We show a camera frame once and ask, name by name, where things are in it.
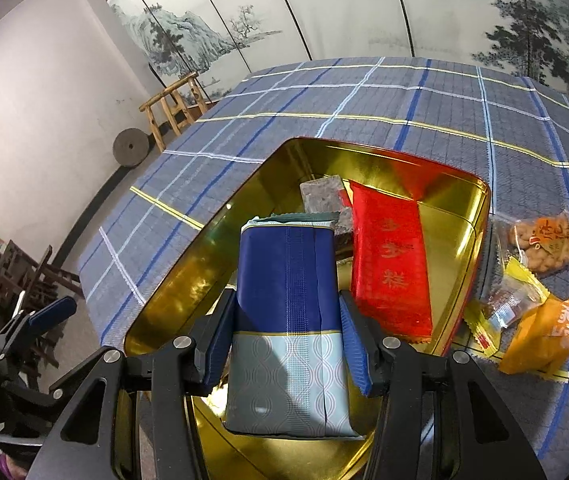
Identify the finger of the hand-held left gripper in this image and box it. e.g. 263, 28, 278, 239
4, 381, 66, 409
0, 295, 78, 361

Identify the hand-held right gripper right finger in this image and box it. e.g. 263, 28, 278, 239
337, 290, 548, 480

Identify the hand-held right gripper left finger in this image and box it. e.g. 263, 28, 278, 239
27, 287, 240, 480

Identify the red tin box gold interior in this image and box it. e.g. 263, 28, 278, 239
124, 136, 493, 480

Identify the dark blue and pale packet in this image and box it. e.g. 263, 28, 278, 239
224, 211, 363, 440

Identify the red foil snack packet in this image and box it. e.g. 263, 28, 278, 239
348, 180, 434, 345

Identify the dark speckled snack bar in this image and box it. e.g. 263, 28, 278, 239
333, 205, 358, 262

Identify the clear brown snack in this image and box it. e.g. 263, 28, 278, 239
299, 175, 346, 214

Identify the dark wooden lattice furniture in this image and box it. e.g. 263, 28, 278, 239
0, 240, 86, 386

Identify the purple object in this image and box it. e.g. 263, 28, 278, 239
0, 452, 28, 479

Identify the yellow wrapped candy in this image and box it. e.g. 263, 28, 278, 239
464, 257, 551, 359

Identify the round stone millstone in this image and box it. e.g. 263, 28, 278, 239
112, 128, 150, 166

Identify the orange snack packet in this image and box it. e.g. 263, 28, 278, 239
499, 295, 569, 376

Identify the clear peanut bag orange label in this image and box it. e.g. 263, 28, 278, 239
495, 210, 569, 279

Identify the small wooden stool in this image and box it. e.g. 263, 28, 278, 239
139, 72, 210, 154

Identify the landscape painted folding screen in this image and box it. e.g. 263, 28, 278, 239
97, 0, 569, 106

